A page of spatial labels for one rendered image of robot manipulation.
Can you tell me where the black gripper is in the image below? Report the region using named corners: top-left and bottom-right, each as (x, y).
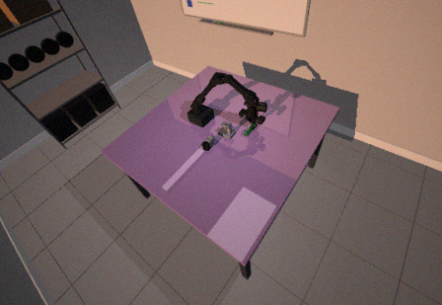
top-left (239, 109), bottom-right (265, 124)

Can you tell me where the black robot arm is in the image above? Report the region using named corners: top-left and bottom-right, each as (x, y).
top-left (190, 72), bottom-right (267, 115)

